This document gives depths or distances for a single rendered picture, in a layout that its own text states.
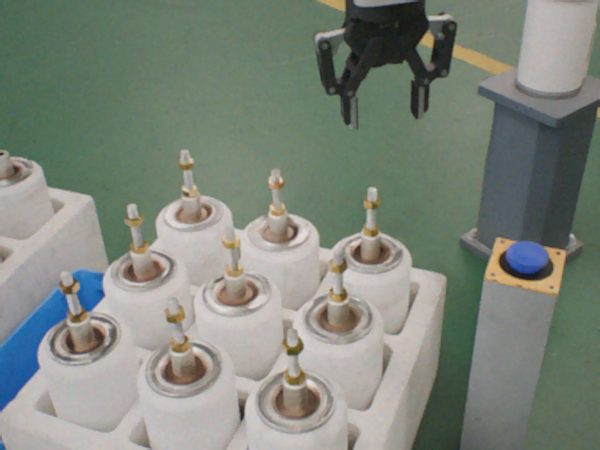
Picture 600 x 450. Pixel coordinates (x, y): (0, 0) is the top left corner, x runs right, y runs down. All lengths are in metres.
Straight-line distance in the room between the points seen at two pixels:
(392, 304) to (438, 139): 0.79
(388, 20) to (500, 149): 0.52
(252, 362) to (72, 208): 0.43
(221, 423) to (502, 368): 0.30
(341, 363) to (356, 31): 0.33
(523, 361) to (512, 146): 0.43
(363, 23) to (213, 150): 0.91
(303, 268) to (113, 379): 0.26
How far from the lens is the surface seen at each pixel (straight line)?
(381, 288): 0.86
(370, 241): 0.86
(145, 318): 0.87
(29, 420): 0.86
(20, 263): 1.07
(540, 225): 1.22
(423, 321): 0.90
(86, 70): 2.04
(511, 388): 0.86
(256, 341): 0.82
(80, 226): 1.15
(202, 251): 0.94
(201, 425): 0.75
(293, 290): 0.91
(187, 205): 0.94
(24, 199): 1.10
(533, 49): 1.12
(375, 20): 0.70
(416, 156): 1.55
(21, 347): 1.07
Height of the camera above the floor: 0.80
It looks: 36 degrees down
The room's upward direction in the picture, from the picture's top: 2 degrees counter-clockwise
